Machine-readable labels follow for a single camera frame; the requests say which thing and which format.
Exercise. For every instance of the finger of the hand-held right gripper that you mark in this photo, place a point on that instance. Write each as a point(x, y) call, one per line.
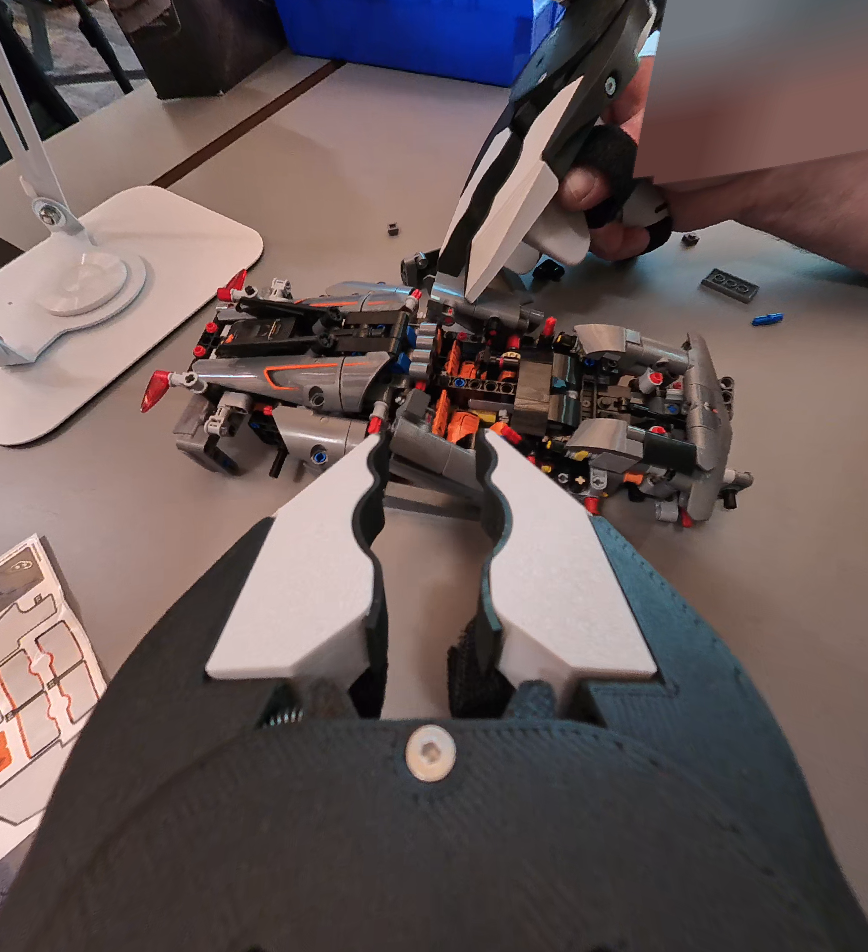
point(490, 163)
point(527, 208)

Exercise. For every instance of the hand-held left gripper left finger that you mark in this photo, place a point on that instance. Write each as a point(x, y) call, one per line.
point(300, 595)

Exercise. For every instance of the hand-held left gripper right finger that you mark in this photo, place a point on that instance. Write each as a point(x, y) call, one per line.
point(575, 595)

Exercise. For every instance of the large grey lego vehicle model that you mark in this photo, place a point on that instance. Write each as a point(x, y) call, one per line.
point(553, 387)

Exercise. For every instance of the grey lego cylinder assembly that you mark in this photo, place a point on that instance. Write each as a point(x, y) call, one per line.
point(434, 446)

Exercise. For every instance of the person's right forearm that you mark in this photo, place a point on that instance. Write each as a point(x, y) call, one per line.
point(813, 216)

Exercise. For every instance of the small black lego piece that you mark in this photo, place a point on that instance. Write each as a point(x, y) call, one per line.
point(549, 269)

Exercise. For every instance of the black lego plate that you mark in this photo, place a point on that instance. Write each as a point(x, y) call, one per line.
point(729, 285)

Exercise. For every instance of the blue lego pin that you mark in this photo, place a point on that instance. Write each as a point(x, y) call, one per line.
point(766, 320)

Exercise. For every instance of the lego sticker sheet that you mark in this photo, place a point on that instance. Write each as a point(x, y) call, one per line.
point(17, 706)

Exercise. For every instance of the dark lego set box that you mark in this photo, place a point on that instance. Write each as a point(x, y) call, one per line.
point(203, 44)

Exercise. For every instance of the person's right hand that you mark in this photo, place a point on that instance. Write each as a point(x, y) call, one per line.
point(583, 190)

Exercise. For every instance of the blue plastic bin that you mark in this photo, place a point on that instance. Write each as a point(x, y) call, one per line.
point(404, 37)

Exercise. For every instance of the white flat board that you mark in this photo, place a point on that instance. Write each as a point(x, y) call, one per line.
point(196, 245)

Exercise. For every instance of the black metal chair frame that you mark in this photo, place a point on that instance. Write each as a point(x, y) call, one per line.
point(47, 59)

